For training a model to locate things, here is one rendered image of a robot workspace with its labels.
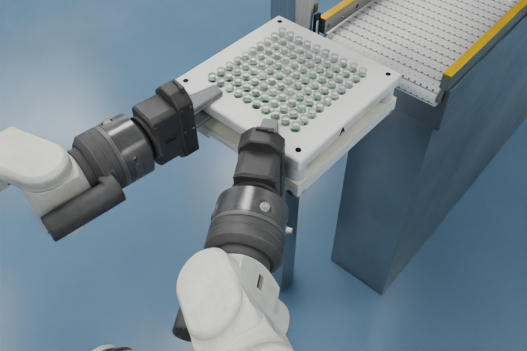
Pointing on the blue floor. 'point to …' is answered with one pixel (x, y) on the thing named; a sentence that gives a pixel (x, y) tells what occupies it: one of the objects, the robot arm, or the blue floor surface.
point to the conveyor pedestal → (420, 175)
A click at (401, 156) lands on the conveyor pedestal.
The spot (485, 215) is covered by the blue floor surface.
